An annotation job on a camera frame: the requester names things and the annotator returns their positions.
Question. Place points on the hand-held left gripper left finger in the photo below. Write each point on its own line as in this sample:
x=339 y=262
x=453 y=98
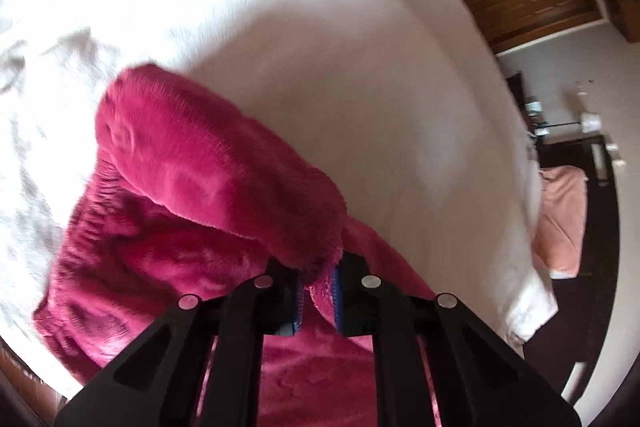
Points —
x=298 y=302

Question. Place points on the white bed blanket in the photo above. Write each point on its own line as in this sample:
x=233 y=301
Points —
x=325 y=57

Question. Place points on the peach pink cloth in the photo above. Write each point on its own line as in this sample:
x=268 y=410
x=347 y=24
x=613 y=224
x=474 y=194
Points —
x=562 y=217

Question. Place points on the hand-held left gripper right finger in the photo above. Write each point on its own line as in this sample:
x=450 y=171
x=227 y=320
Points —
x=338 y=302

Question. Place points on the magenta fleece pants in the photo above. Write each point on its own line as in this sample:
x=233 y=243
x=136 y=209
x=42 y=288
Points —
x=200 y=167

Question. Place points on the white paper roll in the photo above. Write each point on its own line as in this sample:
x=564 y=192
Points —
x=590 y=122

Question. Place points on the brown wooden bed frame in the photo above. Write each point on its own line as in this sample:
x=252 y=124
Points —
x=25 y=387

